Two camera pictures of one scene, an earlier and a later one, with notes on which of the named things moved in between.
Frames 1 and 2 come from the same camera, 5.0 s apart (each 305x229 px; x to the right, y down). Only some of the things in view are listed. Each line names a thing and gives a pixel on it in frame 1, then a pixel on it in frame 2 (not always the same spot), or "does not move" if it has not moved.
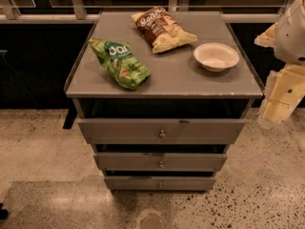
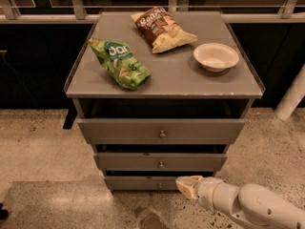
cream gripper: (292, 37) to (205, 190)
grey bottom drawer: (160, 183) does not move
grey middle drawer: (161, 161) does not move
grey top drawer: (162, 131) does not move
